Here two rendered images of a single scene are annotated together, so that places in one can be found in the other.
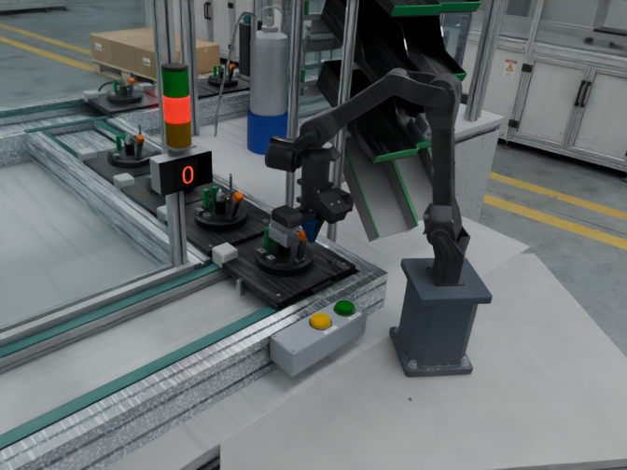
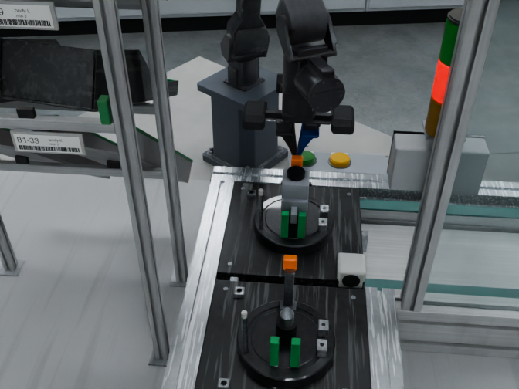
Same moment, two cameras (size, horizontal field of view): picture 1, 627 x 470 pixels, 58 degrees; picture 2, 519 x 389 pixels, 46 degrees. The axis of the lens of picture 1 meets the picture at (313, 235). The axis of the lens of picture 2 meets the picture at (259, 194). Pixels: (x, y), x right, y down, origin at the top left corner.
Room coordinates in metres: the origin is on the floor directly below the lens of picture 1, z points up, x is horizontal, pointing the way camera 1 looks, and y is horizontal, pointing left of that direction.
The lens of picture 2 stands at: (1.67, 0.64, 1.70)
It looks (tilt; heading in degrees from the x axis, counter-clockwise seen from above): 39 degrees down; 230
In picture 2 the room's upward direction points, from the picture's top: straight up
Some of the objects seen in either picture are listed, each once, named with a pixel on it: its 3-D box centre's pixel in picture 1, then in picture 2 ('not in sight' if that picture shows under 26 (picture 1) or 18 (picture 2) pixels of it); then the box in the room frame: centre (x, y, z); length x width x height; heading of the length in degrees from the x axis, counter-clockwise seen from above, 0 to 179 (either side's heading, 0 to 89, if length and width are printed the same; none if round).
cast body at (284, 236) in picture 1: (282, 224); (295, 191); (1.12, 0.07, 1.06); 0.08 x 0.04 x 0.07; 45
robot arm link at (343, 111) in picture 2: (313, 194); (299, 102); (1.06, 0.00, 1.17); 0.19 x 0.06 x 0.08; 135
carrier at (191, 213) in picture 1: (219, 203); (286, 327); (1.30, 0.25, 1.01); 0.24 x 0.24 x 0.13; 45
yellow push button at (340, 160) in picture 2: (320, 322); (339, 161); (0.90, -0.03, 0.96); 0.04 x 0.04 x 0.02
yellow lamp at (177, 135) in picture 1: (178, 131); (447, 114); (1.06, 0.28, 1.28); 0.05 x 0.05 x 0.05
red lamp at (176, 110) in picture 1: (176, 107); (456, 79); (1.06, 0.28, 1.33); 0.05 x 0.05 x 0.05
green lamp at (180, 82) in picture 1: (175, 81); (464, 40); (1.06, 0.28, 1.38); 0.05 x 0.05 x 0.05
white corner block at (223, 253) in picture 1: (225, 255); (350, 271); (1.12, 0.20, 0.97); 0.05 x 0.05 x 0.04; 45
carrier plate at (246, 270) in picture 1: (284, 263); (293, 231); (1.12, 0.07, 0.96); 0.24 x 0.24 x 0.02; 45
